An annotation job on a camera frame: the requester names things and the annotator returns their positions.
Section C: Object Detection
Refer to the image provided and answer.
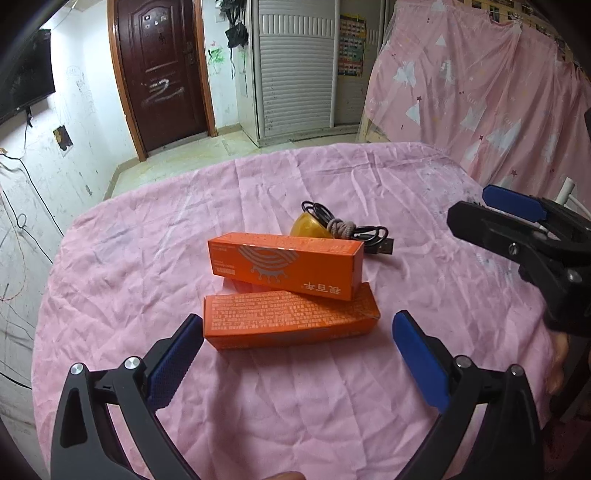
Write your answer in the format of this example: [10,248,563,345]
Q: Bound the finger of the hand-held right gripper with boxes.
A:
[447,200,588,288]
[482,185,578,232]

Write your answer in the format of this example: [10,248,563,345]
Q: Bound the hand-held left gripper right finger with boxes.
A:
[392,311,546,480]

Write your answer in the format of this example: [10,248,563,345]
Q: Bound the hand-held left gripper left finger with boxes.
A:
[50,314,204,480]

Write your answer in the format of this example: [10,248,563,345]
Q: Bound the orange box with text print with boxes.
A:
[202,281,382,352]

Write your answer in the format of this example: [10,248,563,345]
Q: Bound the orange box with arc print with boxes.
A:
[207,232,365,302]

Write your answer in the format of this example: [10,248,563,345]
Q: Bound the person's right hand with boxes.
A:
[547,330,576,396]

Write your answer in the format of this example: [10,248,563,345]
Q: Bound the pink printed bed curtain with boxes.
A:
[358,0,591,217]

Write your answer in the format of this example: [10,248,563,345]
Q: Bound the pink tablecloth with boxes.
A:
[31,141,570,480]

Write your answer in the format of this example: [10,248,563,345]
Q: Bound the amber round ball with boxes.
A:
[291,212,336,239]

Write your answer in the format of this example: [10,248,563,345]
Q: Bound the grey shutter door wardrobe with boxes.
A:
[245,0,394,148]

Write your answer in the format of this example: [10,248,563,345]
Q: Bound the dark brown door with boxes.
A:
[107,0,218,162]

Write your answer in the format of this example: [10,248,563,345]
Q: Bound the black usb cable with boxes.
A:
[301,200,397,257]

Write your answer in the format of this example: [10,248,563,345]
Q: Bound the beige hair tie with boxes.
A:
[325,219,356,241]

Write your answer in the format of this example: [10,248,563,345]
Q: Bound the wooden bed frame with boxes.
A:
[355,113,389,145]

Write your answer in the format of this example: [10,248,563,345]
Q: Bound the colourful grid wall poster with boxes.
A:
[337,14,367,79]

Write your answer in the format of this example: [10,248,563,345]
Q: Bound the loose wall cables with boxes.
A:
[0,106,66,303]

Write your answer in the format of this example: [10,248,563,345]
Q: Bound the wall-mounted black television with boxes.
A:
[0,28,57,123]

